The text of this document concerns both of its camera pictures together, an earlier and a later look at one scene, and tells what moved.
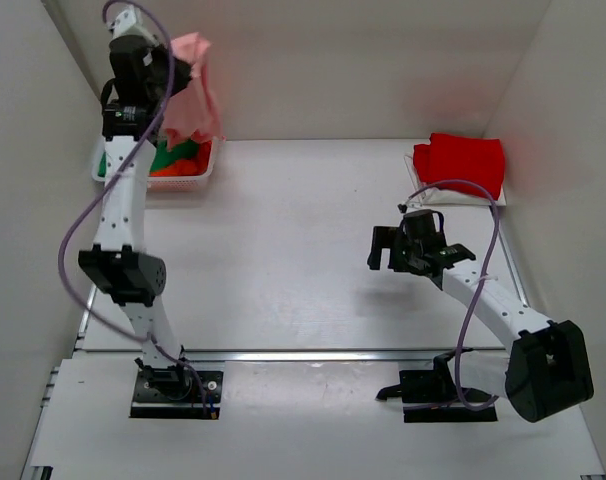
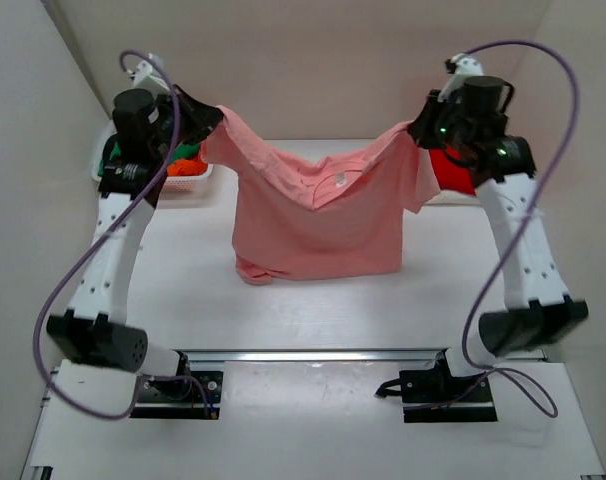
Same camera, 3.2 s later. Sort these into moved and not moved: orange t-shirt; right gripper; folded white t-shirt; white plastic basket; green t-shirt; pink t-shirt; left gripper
Moved: pink t-shirt; right gripper; left gripper
Not moved: folded white t-shirt; green t-shirt; white plastic basket; orange t-shirt
